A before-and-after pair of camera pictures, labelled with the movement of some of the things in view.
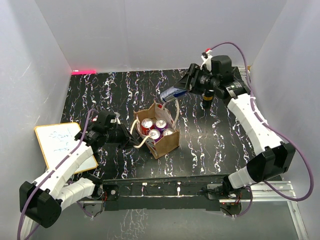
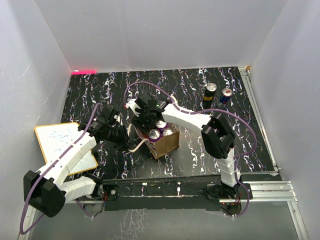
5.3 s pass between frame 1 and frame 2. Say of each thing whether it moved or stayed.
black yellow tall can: stayed
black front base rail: stayed
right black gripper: moved
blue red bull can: moved
